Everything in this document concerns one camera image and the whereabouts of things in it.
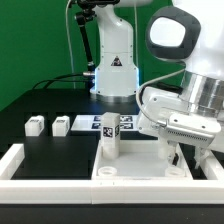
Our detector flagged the white cable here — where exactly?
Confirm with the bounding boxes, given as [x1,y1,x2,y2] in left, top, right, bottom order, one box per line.
[65,0,77,90]

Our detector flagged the black cables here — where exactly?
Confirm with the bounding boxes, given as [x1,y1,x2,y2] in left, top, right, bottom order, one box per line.
[32,71,98,90]

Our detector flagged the white U-shaped obstacle fence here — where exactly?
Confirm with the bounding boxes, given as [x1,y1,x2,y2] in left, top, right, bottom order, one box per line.
[0,144,224,204]

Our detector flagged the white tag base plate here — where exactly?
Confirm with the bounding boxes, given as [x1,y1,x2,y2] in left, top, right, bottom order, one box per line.
[71,115,137,131]

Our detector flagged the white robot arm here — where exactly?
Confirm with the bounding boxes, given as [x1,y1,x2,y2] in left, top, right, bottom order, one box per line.
[91,0,224,153]

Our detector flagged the white square table top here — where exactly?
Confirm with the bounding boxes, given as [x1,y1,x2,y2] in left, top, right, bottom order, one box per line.
[91,140,193,180]

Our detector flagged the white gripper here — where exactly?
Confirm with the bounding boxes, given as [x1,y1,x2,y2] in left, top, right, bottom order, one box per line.
[136,87,224,169]

